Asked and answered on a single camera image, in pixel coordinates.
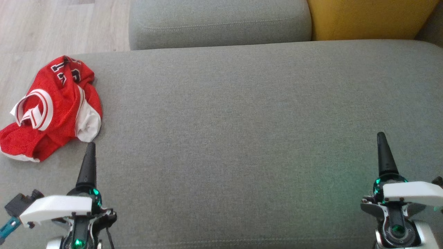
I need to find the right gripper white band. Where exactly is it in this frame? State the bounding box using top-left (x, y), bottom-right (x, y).
top-left (373, 132), bottom-right (443, 207)

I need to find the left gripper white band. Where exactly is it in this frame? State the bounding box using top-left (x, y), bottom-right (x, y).
top-left (19, 142), bottom-right (103, 226)

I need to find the red basketball jersey white trim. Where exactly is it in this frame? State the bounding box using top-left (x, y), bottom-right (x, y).
top-left (10, 55), bottom-right (103, 143)

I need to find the large yellow sofa backrest cushion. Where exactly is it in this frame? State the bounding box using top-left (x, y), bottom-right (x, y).
top-left (307, 0), bottom-right (441, 42)

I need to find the large grey sofa ottoman cushion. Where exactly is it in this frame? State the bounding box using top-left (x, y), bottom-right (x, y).
top-left (0, 39), bottom-right (443, 249)

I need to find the left black cable teal connector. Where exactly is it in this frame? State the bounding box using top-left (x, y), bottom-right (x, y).
top-left (0, 217), bottom-right (20, 245)

